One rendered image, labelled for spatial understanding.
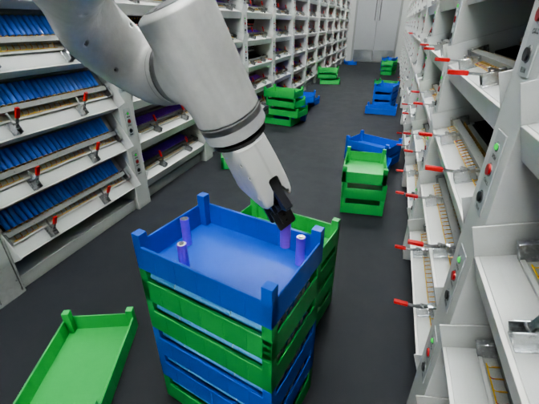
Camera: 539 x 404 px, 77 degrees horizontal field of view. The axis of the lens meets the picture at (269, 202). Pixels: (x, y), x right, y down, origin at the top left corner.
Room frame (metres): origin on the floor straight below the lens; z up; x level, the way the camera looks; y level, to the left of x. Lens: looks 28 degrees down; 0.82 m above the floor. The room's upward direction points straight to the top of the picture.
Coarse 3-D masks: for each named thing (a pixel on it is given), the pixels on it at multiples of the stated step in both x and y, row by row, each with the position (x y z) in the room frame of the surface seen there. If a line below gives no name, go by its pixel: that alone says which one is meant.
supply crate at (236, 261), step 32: (192, 224) 0.65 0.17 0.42; (224, 224) 0.66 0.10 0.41; (256, 224) 0.61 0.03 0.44; (160, 256) 0.48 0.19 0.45; (192, 256) 0.55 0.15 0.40; (224, 256) 0.55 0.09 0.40; (256, 256) 0.55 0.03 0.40; (288, 256) 0.55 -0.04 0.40; (320, 256) 0.53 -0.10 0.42; (192, 288) 0.44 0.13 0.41; (224, 288) 0.41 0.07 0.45; (256, 288) 0.45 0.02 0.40; (288, 288) 0.41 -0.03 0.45; (256, 320) 0.38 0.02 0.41
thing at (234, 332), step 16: (144, 272) 0.51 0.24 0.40; (320, 272) 0.53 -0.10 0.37; (144, 288) 0.51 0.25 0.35; (160, 288) 0.49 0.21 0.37; (160, 304) 0.49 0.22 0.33; (176, 304) 0.47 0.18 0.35; (192, 304) 0.45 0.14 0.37; (304, 304) 0.47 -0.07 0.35; (192, 320) 0.45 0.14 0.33; (208, 320) 0.43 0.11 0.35; (224, 320) 0.41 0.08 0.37; (288, 320) 0.41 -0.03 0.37; (224, 336) 0.41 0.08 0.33; (240, 336) 0.40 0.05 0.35; (256, 336) 0.38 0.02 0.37; (272, 336) 0.37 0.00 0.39; (288, 336) 0.42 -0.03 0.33; (256, 352) 0.38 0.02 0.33; (272, 352) 0.37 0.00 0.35
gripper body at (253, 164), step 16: (240, 144) 0.40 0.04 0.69; (256, 144) 0.40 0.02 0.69; (240, 160) 0.39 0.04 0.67; (256, 160) 0.39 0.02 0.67; (272, 160) 0.40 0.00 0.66; (240, 176) 0.43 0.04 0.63; (256, 176) 0.39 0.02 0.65; (272, 176) 0.40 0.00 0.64; (256, 192) 0.40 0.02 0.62; (272, 192) 0.40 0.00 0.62; (288, 192) 0.42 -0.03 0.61
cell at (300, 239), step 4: (296, 236) 0.52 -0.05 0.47; (300, 236) 0.52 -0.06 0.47; (304, 236) 0.52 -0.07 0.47; (296, 240) 0.52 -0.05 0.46; (300, 240) 0.51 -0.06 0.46; (304, 240) 0.52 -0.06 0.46; (296, 244) 0.52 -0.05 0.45; (300, 244) 0.51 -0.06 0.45; (304, 244) 0.52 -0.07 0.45; (296, 248) 0.52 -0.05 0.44; (300, 248) 0.51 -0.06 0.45; (304, 248) 0.52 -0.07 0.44; (296, 252) 0.52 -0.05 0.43; (300, 252) 0.51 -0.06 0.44; (304, 252) 0.52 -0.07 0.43; (296, 256) 0.52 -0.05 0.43; (300, 256) 0.51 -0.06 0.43; (304, 256) 0.52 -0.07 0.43; (296, 260) 0.52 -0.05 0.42; (300, 260) 0.51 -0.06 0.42; (304, 260) 0.52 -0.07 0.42; (296, 264) 0.52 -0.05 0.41; (300, 264) 0.51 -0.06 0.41
